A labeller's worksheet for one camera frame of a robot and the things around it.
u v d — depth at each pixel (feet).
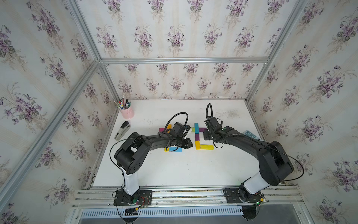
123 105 3.38
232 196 2.39
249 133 3.22
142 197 2.35
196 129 3.29
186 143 2.64
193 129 3.32
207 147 2.97
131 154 1.62
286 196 2.50
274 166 1.45
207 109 2.35
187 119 2.68
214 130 2.26
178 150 2.69
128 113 3.36
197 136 3.15
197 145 3.05
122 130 3.22
